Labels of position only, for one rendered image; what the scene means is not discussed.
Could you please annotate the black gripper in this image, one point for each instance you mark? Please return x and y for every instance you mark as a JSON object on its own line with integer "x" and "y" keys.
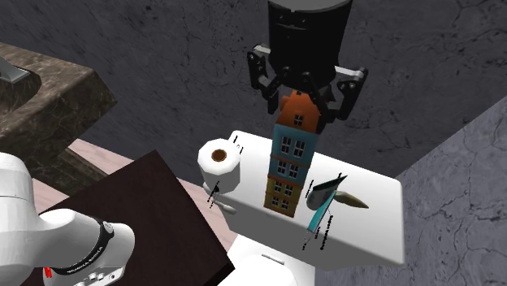
{"x": 307, "y": 43}

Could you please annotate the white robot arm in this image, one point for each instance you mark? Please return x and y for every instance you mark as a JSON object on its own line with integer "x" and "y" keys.
{"x": 23, "y": 237}

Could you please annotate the dark maroon robot stand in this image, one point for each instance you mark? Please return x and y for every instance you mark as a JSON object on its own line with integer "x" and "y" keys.
{"x": 150, "y": 221}

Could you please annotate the white toilet paper roll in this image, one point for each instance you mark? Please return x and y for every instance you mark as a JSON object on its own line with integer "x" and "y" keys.
{"x": 221, "y": 172}

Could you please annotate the tall colourful toy house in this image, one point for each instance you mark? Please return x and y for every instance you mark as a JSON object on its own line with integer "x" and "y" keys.
{"x": 291, "y": 162}

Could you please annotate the brown marble sink vanity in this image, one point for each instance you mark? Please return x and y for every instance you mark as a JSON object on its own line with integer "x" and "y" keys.
{"x": 59, "y": 107}

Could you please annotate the grey teal pointed tool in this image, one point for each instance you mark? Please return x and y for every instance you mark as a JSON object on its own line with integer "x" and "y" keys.
{"x": 319, "y": 198}

